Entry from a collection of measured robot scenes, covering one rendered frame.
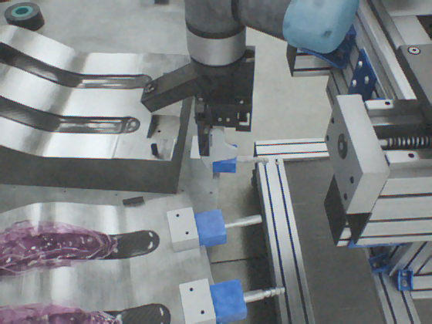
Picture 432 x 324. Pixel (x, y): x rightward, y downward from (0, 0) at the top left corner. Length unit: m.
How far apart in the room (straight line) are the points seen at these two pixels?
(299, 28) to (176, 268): 0.34
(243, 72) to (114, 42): 0.53
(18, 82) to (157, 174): 0.29
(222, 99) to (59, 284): 0.31
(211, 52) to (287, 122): 1.45
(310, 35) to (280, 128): 1.50
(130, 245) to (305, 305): 0.73
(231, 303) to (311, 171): 1.02
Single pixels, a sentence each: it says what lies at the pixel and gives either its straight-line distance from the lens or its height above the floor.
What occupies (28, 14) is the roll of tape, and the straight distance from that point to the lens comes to 1.13.
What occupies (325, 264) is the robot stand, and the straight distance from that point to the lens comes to 1.33.
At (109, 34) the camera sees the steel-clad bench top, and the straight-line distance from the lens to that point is 1.06.
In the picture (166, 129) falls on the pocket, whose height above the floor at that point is 0.86.
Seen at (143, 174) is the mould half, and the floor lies 0.85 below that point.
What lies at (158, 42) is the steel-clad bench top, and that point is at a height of 0.80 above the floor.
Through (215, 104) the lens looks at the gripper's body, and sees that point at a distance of 0.58.
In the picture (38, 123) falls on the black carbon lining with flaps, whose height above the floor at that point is 0.89.
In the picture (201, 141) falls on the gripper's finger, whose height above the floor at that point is 0.92.
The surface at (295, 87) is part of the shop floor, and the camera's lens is 2.13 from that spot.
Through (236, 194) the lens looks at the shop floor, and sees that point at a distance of 1.67.
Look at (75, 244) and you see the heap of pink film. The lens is 0.57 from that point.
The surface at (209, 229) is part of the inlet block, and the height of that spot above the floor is 0.87.
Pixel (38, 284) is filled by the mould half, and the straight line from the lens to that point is 0.57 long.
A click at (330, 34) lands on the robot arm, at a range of 0.43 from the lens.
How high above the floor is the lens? 1.38
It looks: 51 degrees down
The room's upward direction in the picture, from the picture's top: straight up
